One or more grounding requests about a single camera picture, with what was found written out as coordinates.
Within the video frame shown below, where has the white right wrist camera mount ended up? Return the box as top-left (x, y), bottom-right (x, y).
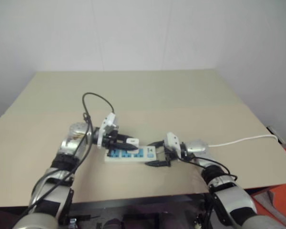
top-left (163, 132), bottom-right (182, 156)

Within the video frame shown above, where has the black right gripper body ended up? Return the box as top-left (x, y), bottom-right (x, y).
top-left (163, 145), bottom-right (180, 166)

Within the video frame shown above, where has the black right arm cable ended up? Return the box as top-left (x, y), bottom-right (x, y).
top-left (177, 143), bottom-right (238, 182)

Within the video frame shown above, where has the white blue power strip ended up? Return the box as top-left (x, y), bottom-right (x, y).
top-left (104, 145), bottom-right (159, 165)

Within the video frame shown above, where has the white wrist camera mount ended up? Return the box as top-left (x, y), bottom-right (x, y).
top-left (97, 112), bottom-right (120, 149)
top-left (163, 132), bottom-right (182, 156)

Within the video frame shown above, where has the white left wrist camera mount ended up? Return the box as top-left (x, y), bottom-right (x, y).
top-left (97, 112), bottom-right (120, 149)

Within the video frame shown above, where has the white power strip cord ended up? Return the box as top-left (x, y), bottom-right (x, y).
top-left (208, 134), bottom-right (278, 147)

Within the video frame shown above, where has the dark rounded shape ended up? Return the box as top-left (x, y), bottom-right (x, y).
top-left (102, 216), bottom-right (126, 229)

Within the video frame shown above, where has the white charger plug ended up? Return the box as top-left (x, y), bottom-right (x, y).
top-left (127, 138), bottom-right (140, 150)

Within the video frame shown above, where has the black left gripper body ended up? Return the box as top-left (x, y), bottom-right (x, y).
top-left (103, 129), bottom-right (122, 148)

